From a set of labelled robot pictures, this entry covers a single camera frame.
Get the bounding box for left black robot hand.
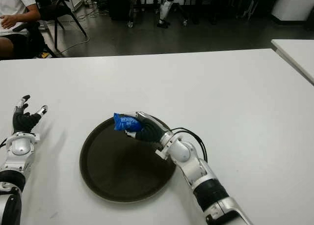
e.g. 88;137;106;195
12;94;49;134

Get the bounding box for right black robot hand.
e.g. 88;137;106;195
125;111;172;143

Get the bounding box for blue Oreo cookie package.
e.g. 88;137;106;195
112;112;143;132

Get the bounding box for round dark brown tray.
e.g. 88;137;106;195
79;114;176;203

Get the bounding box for black office chair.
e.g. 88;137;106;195
14;21;57;58

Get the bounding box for black wheeled robot stand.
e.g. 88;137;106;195
126;0;189;28

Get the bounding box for black equipment cabinet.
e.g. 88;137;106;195
107;0;131;21

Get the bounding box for black folding chair rack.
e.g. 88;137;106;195
215;0;270;21

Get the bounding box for white side table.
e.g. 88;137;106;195
270;39;314;86

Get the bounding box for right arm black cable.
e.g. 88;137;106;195
170;127;209;163

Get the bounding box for white floor cable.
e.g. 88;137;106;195
57;8;90;55

